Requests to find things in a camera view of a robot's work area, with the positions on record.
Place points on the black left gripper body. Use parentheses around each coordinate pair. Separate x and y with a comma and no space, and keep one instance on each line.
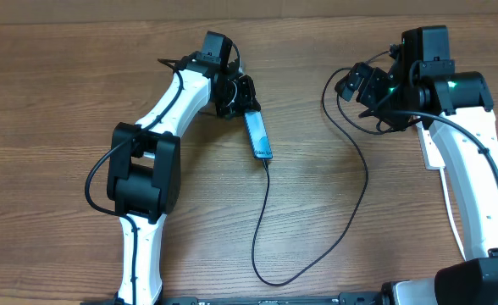
(235,97)

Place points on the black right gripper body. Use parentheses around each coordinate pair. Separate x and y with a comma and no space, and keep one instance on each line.
(379,97)

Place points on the blue Samsung Galaxy smartphone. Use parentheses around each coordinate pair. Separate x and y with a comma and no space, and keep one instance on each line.
(258,136)

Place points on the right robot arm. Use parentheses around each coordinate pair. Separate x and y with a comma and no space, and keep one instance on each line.
(456,108)

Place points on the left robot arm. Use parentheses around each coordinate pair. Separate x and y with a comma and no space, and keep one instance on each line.
(144,174)

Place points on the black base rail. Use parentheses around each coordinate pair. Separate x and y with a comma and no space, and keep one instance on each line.
(344,298)

